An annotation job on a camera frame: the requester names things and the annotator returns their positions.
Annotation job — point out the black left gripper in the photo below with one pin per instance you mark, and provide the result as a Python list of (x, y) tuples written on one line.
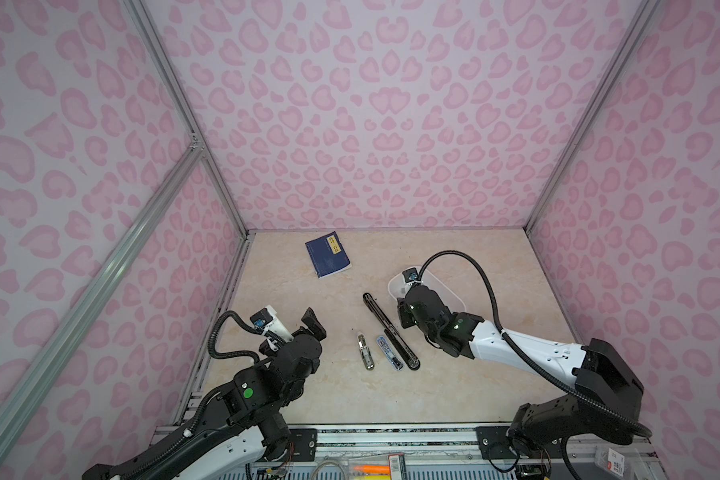
[(313, 325)]

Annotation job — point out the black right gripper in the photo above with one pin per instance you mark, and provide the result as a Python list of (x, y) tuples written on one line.
[(402, 312)]

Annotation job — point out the white plastic tray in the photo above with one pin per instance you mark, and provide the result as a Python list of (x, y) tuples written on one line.
[(398, 287)]

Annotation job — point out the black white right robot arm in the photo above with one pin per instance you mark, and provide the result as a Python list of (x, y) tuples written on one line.
[(601, 396)]

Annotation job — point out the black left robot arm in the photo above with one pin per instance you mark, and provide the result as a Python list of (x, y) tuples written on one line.
[(238, 422)]

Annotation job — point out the blue book yellow label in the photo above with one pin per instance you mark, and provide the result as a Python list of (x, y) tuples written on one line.
[(327, 255)]

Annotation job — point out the orange marker pen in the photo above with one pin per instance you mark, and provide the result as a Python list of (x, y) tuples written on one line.
[(372, 470)]

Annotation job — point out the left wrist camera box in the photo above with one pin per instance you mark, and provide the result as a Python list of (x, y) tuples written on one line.
[(267, 321)]

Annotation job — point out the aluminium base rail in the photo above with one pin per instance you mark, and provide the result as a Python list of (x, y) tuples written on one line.
[(447, 451)]

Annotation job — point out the aluminium diagonal frame bar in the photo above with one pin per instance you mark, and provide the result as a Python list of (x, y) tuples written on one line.
[(34, 385)]

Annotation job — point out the aluminium frame corner post left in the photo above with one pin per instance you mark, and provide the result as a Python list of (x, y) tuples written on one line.
[(145, 25)]

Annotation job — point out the aluminium frame corner post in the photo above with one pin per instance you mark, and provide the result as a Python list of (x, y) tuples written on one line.
[(145, 25), (640, 25)]

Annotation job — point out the aluminium frame corner post right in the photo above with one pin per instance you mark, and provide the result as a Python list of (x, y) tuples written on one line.
[(640, 25)]

